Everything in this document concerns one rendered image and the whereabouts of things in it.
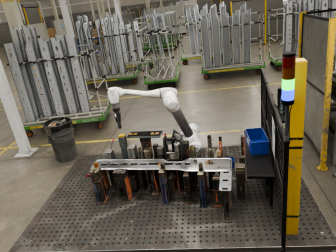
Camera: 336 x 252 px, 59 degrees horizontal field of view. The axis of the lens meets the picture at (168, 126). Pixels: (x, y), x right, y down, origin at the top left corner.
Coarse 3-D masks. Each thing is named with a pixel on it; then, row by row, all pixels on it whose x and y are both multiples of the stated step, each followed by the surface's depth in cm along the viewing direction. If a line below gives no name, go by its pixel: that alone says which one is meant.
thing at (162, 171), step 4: (160, 168) 269; (164, 168) 266; (160, 172) 261; (164, 172) 264; (160, 176) 263; (164, 176) 263; (160, 180) 264; (164, 180) 264; (164, 184) 267; (164, 188) 269; (164, 192) 271; (168, 192) 276; (164, 196) 272; (168, 196) 275; (164, 200) 274; (168, 200) 274
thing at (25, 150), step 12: (0, 60) 525; (0, 72) 522; (0, 84) 527; (0, 96) 537; (12, 96) 549; (12, 108) 547; (12, 120) 554; (24, 132) 576; (24, 144) 574; (24, 156) 573
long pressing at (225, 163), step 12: (108, 168) 288; (132, 168) 282; (144, 168) 280; (156, 168) 277; (168, 168) 274; (180, 168) 271; (192, 168) 268; (204, 168) 266; (216, 168) 263; (228, 168) 261
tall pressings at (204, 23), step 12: (204, 12) 896; (216, 12) 887; (240, 12) 897; (204, 24) 908; (216, 24) 881; (228, 24) 892; (204, 36) 899; (216, 36) 893; (228, 36) 907; (204, 48) 911; (216, 48) 905; (228, 48) 922; (204, 60) 920; (216, 60) 918; (228, 60) 934
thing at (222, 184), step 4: (220, 172) 256; (228, 172) 255; (220, 176) 251; (224, 176) 250; (228, 176) 249; (220, 180) 246; (228, 180) 244; (220, 184) 240; (224, 184) 240; (228, 184) 239; (220, 188) 236; (228, 188) 234
